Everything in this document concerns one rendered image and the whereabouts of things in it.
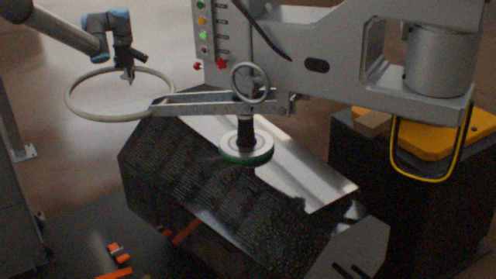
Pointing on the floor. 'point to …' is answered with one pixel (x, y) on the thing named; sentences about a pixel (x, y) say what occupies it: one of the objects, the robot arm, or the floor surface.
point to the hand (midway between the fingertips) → (132, 80)
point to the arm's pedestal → (17, 221)
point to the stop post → (20, 152)
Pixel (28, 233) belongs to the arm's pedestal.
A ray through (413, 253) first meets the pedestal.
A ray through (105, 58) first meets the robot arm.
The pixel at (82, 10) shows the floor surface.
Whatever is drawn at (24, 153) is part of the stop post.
